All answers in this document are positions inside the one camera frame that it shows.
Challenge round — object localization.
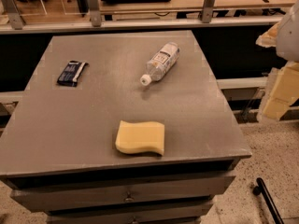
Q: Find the upper drawer metal knob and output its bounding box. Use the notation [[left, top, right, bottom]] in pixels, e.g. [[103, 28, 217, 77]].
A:
[[124, 192, 135, 203]]

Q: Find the black floor stand leg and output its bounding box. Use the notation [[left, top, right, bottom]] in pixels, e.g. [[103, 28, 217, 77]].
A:
[[252, 177, 284, 224]]

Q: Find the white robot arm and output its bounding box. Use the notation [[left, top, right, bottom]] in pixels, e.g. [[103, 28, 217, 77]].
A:
[[256, 1, 299, 122]]

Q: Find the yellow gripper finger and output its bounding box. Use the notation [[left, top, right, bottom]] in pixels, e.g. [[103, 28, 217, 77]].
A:
[[256, 22, 279, 48], [262, 62, 299, 120]]

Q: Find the clear plastic water bottle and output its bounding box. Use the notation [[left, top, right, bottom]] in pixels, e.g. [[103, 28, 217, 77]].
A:
[[140, 42, 180, 86]]

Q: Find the grey metal railing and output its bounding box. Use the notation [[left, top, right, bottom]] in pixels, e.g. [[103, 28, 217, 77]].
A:
[[0, 0, 298, 34]]

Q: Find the dark blue snack packet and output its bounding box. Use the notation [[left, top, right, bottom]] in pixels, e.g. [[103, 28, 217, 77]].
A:
[[57, 61, 88, 87]]

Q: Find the yellow sponge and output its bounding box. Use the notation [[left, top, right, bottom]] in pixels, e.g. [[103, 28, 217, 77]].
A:
[[115, 120, 164, 155]]

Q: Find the grey wooden drawer cabinet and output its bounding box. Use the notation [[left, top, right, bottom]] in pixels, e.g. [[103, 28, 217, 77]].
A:
[[0, 31, 250, 224]]

